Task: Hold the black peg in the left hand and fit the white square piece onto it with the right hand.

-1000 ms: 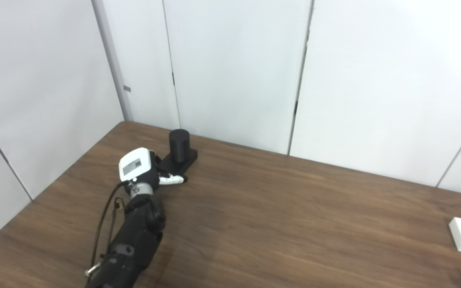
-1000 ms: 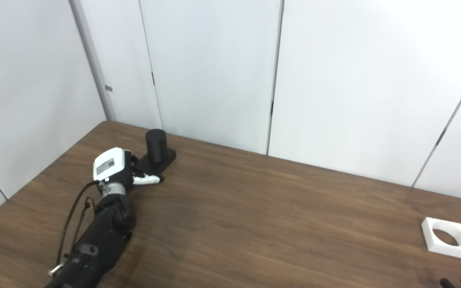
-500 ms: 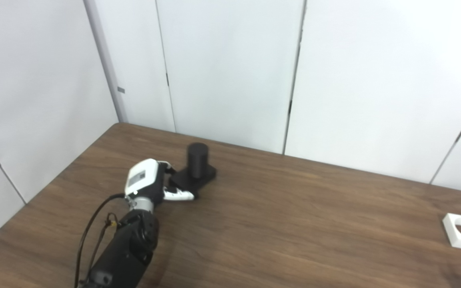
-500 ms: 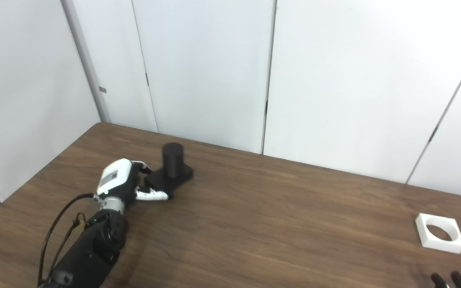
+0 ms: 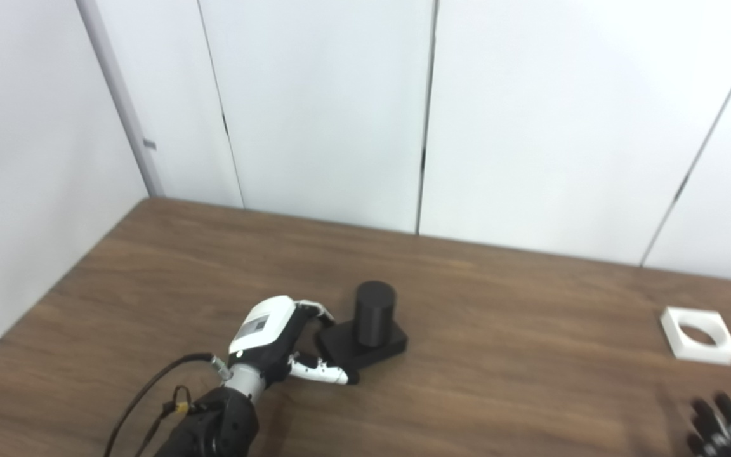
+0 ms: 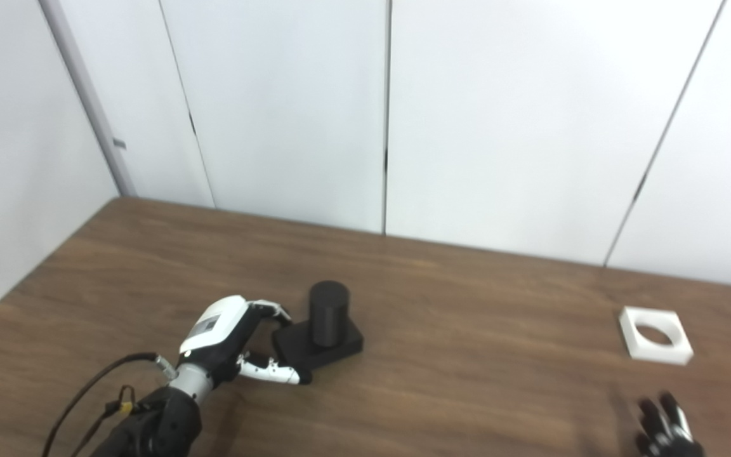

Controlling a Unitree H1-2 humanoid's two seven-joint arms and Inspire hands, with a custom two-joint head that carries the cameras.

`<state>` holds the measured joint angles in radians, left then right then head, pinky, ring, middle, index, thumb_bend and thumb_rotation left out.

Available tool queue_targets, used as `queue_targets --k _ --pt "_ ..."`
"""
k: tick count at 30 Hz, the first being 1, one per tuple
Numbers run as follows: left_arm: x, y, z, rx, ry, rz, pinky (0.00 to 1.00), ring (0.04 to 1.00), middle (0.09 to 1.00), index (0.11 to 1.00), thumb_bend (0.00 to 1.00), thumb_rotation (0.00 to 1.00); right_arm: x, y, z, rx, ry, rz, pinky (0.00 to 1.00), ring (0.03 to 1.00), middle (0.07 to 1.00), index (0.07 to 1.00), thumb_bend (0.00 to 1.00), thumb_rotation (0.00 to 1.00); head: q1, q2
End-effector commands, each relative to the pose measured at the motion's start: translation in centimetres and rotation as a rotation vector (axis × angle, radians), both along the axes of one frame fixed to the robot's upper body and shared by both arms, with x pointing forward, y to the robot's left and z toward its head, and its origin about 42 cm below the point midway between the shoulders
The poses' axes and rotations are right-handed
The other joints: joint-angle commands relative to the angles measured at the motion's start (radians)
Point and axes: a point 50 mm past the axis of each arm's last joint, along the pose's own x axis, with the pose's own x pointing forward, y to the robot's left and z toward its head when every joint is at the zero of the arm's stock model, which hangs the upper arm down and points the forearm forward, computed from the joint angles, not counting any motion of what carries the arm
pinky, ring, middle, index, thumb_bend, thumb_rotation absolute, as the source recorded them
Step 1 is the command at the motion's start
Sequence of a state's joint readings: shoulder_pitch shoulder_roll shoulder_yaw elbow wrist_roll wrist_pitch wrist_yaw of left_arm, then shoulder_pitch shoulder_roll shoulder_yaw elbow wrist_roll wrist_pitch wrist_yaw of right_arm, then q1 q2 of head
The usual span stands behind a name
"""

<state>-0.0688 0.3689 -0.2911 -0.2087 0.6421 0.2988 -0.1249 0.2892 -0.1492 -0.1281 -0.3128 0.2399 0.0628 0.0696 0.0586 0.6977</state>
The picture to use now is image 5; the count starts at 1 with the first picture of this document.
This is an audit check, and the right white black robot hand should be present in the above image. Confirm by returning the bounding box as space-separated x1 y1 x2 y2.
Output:
686 392 731 457

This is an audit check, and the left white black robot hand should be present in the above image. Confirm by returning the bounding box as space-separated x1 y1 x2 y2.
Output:
228 295 360 386

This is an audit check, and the white square piece with hole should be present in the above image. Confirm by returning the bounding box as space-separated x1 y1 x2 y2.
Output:
660 307 731 366

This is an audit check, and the black cylinder peg with base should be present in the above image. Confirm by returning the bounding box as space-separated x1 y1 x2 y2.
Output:
315 281 409 371

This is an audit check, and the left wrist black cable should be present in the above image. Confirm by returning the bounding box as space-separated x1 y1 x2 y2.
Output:
104 353 230 457

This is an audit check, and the grey vertical wall strip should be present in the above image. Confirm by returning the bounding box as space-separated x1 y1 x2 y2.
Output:
76 0 164 197

